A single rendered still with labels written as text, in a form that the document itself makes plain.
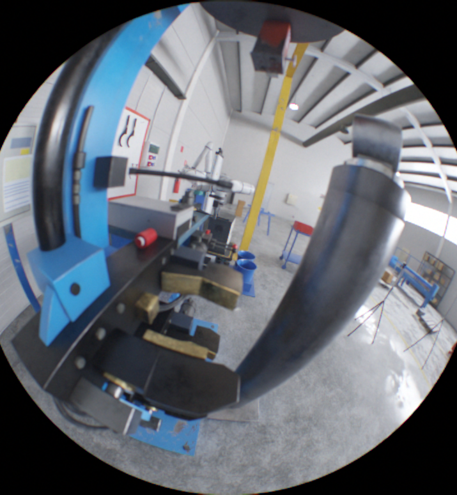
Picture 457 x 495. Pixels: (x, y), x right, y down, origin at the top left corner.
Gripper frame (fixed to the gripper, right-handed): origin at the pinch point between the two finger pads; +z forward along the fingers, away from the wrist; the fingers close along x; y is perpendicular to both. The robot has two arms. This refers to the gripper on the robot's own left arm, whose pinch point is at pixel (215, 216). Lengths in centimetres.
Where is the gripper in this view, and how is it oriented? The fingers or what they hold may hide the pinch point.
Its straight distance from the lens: 129.9
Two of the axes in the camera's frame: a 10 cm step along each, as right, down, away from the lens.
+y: 9.2, 3.3, -2.1
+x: 3.2, -3.0, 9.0
